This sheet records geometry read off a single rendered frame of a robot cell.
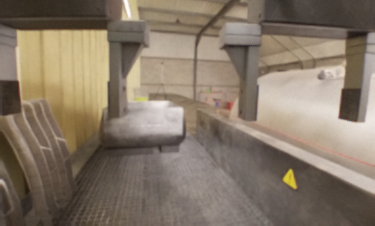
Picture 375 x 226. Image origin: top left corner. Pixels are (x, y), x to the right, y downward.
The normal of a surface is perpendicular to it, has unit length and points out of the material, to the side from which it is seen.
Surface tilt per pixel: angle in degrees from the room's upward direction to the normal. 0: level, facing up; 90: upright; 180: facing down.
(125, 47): 90
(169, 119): 90
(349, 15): 90
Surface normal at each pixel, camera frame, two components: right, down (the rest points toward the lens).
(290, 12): 0.03, 0.12
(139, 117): 0.29, 0.12
